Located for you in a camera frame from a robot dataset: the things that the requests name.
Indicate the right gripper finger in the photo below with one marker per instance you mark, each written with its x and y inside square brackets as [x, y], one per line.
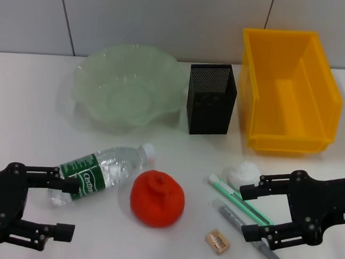
[269, 185]
[274, 234]

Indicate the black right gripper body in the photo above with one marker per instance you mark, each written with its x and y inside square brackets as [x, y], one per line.
[318, 205]

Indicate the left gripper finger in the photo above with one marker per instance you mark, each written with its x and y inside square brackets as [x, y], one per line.
[46, 233]
[48, 175]

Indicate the white paper ball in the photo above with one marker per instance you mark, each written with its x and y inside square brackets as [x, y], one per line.
[244, 174]

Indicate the mint green utility knife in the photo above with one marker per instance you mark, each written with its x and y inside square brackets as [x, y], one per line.
[230, 193]

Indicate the tan eraser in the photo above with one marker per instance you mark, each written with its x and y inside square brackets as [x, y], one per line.
[218, 240]

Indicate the clear water bottle green label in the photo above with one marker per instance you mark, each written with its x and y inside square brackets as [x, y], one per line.
[114, 164]

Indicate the red pear-shaped toy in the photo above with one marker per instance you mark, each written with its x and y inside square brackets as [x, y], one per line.
[155, 199]

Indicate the grey marker pen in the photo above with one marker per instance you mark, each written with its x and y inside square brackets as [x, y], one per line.
[231, 216]

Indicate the black mesh pen holder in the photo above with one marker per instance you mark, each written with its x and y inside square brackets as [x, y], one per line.
[209, 108]

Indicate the pale green glass fruit plate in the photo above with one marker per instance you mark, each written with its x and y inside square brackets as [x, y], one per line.
[128, 82]

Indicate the yellow plastic storage bin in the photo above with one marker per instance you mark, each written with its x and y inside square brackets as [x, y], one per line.
[290, 99]

